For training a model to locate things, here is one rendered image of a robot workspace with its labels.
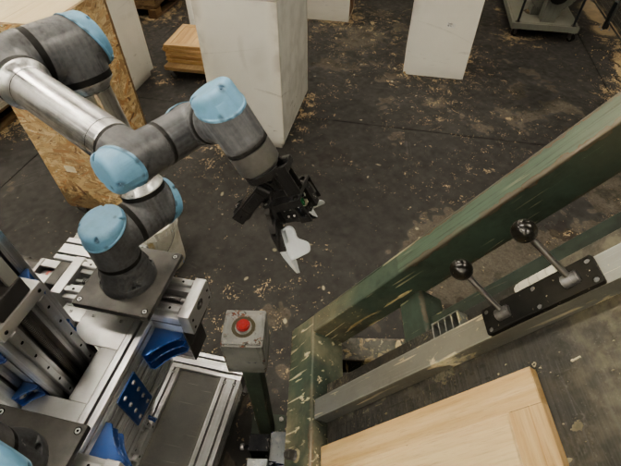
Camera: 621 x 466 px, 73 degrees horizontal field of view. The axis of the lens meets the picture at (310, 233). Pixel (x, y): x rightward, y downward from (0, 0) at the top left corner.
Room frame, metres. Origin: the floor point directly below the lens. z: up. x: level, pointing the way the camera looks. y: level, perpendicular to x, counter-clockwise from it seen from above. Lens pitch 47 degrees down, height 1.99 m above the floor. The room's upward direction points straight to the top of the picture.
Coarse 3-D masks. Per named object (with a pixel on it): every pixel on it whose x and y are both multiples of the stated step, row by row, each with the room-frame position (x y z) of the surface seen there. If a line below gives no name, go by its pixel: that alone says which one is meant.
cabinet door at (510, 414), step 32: (512, 384) 0.28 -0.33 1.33; (416, 416) 0.28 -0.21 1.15; (448, 416) 0.26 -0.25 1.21; (480, 416) 0.25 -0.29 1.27; (512, 416) 0.23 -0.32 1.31; (544, 416) 0.22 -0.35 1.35; (352, 448) 0.27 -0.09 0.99; (384, 448) 0.25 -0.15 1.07; (416, 448) 0.23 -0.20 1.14; (448, 448) 0.21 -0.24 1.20; (480, 448) 0.20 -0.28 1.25; (512, 448) 0.19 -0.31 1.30; (544, 448) 0.18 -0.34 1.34
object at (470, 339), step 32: (608, 256) 0.39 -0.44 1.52; (608, 288) 0.35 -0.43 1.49; (480, 320) 0.39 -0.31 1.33; (544, 320) 0.35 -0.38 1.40; (416, 352) 0.39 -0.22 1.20; (448, 352) 0.36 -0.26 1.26; (480, 352) 0.35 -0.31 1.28; (352, 384) 0.40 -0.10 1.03; (384, 384) 0.36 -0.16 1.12; (320, 416) 0.36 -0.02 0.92
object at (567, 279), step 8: (512, 224) 0.44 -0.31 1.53; (520, 224) 0.43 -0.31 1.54; (528, 224) 0.43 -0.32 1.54; (512, 232) 0.43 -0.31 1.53; (520, 232) 0.42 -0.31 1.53; (528, 232) 0.42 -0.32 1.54; (536, 232) 0.42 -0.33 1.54; (520, 240) 0.41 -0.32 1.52; (528, 240) 0.41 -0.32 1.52; (536, 240) 0.42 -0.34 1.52; (536, 248) 0.41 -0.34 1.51; (544, 248) 0.41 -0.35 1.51; (544, 256) 0.40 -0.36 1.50; (552, 256) 0.40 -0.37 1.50; (552, 264) 0.39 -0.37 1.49; (560, 264) 0.39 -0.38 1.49; (560, 272) 0.38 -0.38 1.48; (576, 272) 0.38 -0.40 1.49; (560, 280) 0.38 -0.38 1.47; (568, 280) 0.37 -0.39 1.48; (576, 280) 0.37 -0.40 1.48
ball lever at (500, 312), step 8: (456, 264) 0.43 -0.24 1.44; (464, 264) 0.43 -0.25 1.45; (456, 272) 0.42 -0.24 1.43; (464, 272) 0.42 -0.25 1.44; (472, 272) 0.42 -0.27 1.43; (472, 280) 0.42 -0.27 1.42; (480, 288) 0.41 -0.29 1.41; (488, 296) 0.40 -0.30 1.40; (496, 304) 0.39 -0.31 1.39; (496, 312) 0.38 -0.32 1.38; (504, 312) 0.37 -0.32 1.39
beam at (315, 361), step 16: (304, 336) 0.61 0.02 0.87; (304, 352) 0.56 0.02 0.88; (320, 352) 0.55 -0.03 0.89; (336, 352) 0.56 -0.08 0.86; (304, 368) 0.51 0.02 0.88; (320, 368) 0.50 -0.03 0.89; (336, 368) 0.52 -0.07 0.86; (304, 384) 0.46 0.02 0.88; (320, 384) 0.46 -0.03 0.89; (288, 400) 0.44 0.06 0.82; (304, 400) 0.42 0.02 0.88; (288, 416) 0.40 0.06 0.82; (304, 416) 0.37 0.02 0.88; (288, 432) 0.35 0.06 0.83; (304, 432) 0.34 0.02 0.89; (320, 432) 0.33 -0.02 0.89; (304, 448) 0.30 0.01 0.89; (320, 448) 0.30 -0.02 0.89; (288, 464) 0.28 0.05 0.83; (304, 464) 0.26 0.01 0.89; (320, 464) 0.26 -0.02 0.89
